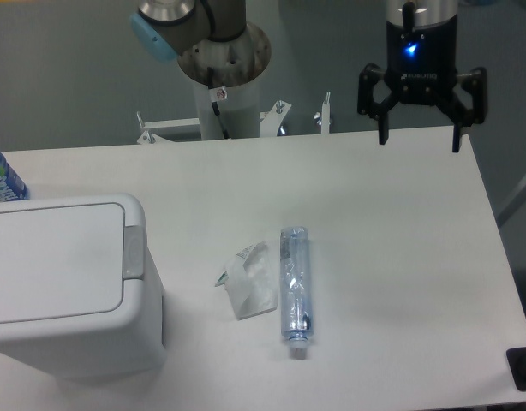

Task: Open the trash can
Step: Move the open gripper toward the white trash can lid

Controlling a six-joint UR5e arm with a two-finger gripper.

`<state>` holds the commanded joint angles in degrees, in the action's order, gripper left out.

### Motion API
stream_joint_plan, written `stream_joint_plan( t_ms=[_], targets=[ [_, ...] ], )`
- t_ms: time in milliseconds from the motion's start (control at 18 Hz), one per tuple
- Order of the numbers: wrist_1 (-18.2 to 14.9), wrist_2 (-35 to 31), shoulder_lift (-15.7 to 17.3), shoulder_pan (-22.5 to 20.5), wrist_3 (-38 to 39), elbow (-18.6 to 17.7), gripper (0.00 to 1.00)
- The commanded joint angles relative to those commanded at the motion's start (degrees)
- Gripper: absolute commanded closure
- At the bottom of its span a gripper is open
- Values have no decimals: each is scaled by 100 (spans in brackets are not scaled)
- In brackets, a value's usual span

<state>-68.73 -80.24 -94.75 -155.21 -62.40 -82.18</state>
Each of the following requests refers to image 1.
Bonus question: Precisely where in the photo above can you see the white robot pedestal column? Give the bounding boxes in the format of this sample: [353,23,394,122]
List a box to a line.
[176,21,272,140]

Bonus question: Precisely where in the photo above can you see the white plastic trash can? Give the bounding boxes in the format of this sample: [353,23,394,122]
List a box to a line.
[0,194,166,378]

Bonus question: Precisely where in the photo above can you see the crumpled white plastic wrapper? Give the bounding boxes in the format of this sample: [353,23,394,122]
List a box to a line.
[214,241,278,320]

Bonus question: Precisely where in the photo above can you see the white metal base frame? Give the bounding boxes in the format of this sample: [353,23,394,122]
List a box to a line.
[136,91,333,145]

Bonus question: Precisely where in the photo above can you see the black cable on pedestal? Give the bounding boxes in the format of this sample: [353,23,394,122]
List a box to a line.
[206,66,230,140]

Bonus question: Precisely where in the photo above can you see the blue labelled water bottle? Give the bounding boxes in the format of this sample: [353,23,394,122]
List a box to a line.
[0,152,29,203]

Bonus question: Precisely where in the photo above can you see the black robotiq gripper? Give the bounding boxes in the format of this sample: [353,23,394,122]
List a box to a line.
[357,16,487,153]

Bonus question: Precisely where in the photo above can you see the empty clear plastic bottle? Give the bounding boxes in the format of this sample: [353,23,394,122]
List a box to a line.
[279,226,314,360]

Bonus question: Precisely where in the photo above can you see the black clamp at table edge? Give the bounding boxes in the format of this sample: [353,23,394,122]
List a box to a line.
[506,347,526,392]

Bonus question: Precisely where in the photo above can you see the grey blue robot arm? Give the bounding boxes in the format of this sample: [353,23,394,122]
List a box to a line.
[129,1,488,151]

